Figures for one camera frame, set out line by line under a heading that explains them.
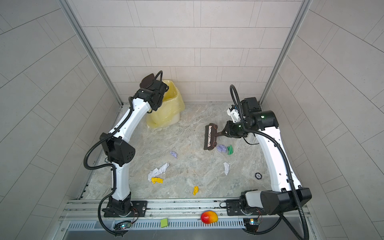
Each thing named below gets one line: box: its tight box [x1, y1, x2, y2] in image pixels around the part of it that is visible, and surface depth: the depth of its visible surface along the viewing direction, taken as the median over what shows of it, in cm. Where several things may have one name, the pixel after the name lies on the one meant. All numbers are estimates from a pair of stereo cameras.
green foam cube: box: [160, 218, 169, 228], surface depth 68 cm
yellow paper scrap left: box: [151, 177, 164, 184], surface depth 80 cm
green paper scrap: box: [227, 144, 234, 155], surface depth 92 cm
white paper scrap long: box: [158, 162, 170, 174], surface depth 85 cm
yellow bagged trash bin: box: [146, 80, 185, 129], surface depth 93 cm
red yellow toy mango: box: [201, 211, 219, 224], surface depth 68 cm
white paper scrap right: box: [223, 162, 230, 176], surface depth 86 cm
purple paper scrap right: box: [216, 144, 228, 153], surface depth 93 cm
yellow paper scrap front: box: [193, 186, 200, 196], surface depth 78 cm
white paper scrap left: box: [147, 168, 160, 182], surface depth 82 cm
